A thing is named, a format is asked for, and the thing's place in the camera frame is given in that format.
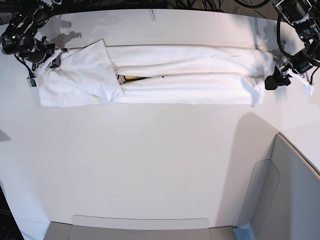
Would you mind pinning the white t-shirt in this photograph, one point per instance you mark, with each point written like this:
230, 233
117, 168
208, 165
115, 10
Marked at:
157, 74

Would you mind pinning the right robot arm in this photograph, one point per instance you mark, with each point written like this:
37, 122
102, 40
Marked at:
19, 38

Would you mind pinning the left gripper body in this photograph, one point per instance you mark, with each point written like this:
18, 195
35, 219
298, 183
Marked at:
287, 69

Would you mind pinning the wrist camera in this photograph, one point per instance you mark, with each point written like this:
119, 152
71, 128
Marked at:
308, 89
32, 82

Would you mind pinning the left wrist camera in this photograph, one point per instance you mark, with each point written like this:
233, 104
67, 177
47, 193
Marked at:
308, 89

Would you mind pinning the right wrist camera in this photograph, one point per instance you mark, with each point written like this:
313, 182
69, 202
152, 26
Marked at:
32, 82

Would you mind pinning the beige chair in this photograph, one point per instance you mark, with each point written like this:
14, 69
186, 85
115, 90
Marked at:
281, 201

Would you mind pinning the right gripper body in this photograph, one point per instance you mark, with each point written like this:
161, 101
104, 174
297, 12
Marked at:
41, 59

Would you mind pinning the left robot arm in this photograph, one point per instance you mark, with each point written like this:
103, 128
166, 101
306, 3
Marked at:
304, 17

